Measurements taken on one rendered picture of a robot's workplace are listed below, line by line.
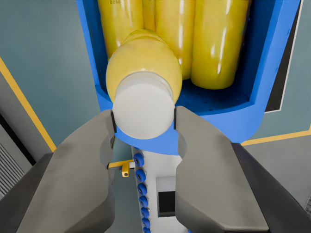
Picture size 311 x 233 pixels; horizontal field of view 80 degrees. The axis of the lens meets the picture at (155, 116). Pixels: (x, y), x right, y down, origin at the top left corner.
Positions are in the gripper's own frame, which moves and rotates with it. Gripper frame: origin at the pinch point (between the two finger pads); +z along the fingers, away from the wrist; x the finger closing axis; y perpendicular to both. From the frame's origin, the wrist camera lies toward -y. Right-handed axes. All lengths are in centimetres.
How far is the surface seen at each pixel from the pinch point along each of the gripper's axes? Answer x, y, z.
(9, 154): -119, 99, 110
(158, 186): 1, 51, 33
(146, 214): -4, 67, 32
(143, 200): -4, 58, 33
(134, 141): -2.0, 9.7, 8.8
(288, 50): 94, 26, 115
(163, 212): 3, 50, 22
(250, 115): 12.5, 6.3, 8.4
